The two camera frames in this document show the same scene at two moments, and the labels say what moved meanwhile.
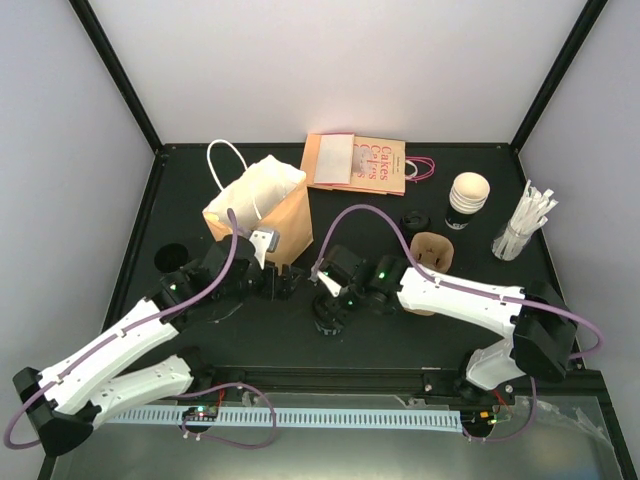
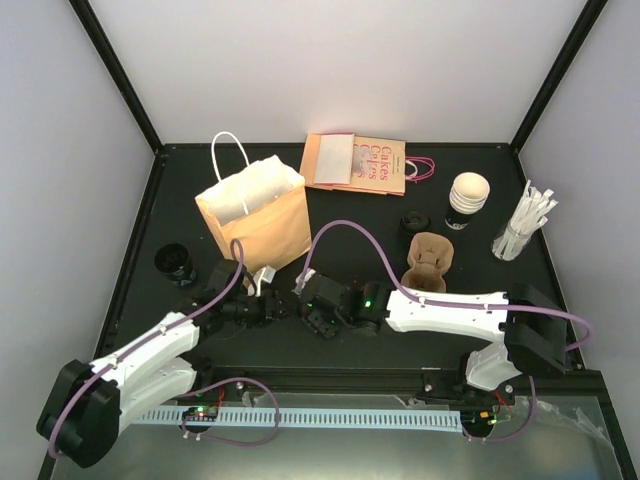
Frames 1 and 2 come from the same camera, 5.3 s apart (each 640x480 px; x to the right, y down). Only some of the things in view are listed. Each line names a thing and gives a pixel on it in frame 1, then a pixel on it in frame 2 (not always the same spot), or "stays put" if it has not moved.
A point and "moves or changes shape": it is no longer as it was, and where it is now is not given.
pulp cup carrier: x=433 y=251 stays put
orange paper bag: x=268 y=196 moves or changes shape
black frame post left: x=103 y=45 stays put
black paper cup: x=171 y=257 stays put
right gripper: x=328 y=308 -> x=318 y=327
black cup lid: x=414 y=222 stays put
